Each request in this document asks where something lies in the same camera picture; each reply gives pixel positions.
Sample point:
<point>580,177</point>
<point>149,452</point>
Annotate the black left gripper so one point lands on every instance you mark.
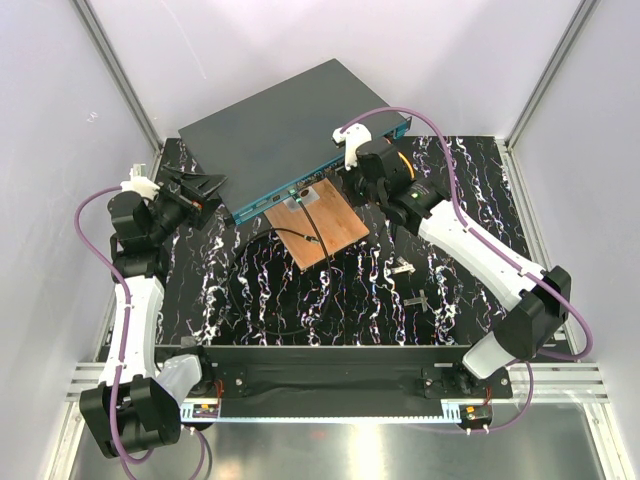
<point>203,185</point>

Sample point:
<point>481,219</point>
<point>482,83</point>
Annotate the right aluminium frame post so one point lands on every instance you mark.
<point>577,23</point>

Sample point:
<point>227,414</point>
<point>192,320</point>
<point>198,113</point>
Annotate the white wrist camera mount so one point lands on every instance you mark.
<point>139,183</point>
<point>351,138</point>

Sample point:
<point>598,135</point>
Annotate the left aluminium frame post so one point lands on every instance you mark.
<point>109,57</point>

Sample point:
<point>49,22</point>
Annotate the orange connector block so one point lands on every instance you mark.
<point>207,410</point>
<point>478,412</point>

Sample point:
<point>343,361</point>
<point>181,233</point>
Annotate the silver SFP module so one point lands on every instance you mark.
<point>402,266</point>

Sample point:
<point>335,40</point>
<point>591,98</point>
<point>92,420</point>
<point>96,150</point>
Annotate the left orange connector block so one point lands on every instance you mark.
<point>207,410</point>

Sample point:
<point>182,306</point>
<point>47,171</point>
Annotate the aluminium frame rail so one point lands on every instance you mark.
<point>545,383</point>

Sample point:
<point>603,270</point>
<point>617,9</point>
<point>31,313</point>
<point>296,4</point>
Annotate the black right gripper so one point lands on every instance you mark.
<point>351,195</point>

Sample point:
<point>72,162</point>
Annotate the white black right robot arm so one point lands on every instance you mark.
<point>534,299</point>

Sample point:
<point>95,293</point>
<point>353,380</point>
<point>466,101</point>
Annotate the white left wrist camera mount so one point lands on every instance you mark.
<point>139,183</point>

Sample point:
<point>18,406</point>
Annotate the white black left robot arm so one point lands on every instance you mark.
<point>135,407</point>

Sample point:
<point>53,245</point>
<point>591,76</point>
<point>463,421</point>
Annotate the right orange connector block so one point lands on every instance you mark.
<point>478,412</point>

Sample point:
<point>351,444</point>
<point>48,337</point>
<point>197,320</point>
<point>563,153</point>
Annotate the aluminium frame post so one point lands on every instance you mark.
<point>109,57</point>
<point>577,23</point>

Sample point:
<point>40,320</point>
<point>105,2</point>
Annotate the dark grey network switch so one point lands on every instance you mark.
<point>278,140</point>

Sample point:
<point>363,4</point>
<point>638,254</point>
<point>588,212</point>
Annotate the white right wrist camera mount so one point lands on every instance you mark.
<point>351,138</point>

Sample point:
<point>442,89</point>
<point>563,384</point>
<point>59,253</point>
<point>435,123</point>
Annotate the wooden board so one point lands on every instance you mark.
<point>338,224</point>

